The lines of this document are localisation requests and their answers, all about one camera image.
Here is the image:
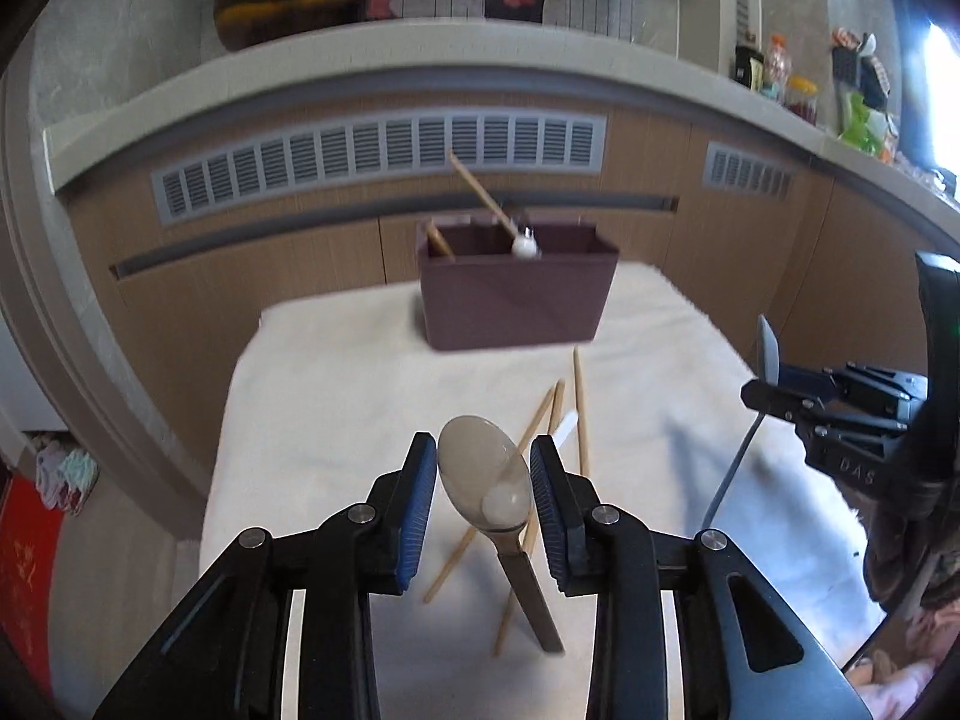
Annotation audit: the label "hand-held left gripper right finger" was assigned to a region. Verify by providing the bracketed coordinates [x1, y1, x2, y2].
[529, 435, 875, 720]

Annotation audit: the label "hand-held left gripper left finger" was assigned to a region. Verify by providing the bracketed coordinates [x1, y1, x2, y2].
[94, 431, 438, 720]

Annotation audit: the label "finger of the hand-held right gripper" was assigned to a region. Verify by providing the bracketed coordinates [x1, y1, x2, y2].
[741, 381, 910, 434]
[776, 363, 928, 403]

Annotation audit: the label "translucent brown black-handled spoon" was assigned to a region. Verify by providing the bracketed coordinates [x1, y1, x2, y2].
[437, 415, 565, 653]

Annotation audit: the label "grey plastic spoon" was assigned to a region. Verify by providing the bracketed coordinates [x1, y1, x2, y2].
[701, 315, 782, 526]

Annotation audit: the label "maroon plastic utensil box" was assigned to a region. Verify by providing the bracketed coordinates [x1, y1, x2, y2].
[416, 219, 621, 352]

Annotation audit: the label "person's right forearm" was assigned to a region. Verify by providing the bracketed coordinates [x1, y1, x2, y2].
[862, 465, 960, 616]

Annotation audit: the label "white towel cloth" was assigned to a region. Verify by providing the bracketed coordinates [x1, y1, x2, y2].
[196, 262, 890, 720]

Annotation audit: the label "pink cloth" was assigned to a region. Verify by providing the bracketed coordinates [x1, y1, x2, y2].
[847, 600, 960, 720]

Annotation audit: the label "short grey vent grille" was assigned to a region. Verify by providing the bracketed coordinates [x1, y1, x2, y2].
[703, 141, 796, 202]

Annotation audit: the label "wooden cabinet front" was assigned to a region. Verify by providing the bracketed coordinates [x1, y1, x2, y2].
[67, 101, 960, 541]

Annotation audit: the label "green plastic bag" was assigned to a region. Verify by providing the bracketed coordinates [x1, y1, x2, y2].
[838, 90, 901, 158]

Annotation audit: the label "yellow-lidded red jar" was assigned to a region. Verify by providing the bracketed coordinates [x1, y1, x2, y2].
[784, 75, 820, 123]

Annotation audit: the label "bright window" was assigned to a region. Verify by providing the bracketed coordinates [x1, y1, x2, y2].
[896, 0, 960, 173]

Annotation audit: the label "orange-capped bottle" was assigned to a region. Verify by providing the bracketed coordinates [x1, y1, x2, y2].
[765, 34, 792, 91]

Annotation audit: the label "dark food package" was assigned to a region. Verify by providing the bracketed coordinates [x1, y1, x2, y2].
[733, 45, 766, 91]

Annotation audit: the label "long grey vent grille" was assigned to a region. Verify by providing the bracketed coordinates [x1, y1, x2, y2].
[150, 114, 608, 226]

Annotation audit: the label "pale pink slippers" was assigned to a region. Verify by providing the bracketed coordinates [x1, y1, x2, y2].
[34, 444, 68, 515]

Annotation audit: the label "red floor mat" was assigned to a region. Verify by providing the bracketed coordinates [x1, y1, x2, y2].
[0, 476, 65, 691]

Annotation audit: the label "beige stone counter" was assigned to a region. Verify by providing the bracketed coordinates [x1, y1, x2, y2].
[41, 15, 960, 241]

